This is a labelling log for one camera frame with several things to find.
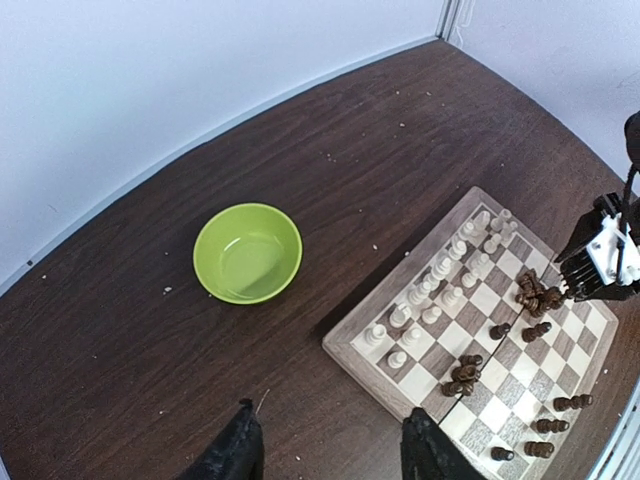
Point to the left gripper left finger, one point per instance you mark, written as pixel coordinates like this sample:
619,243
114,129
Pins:
237,452

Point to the dark chess pieces pile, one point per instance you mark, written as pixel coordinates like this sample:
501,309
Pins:
535,297

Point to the green bowl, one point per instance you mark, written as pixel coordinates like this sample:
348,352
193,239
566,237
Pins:
247,253

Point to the right aluminium corner post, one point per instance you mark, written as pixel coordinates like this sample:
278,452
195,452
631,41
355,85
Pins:
455,17

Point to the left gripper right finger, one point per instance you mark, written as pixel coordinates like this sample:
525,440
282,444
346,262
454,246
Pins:
427,453

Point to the wooden chess board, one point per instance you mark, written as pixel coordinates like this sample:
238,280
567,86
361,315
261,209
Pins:
443,332

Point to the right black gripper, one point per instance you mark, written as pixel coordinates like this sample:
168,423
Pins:
577,270

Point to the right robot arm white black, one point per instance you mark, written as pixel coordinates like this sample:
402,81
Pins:
631,133

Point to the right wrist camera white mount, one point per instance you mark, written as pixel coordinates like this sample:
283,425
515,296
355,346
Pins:
614,255

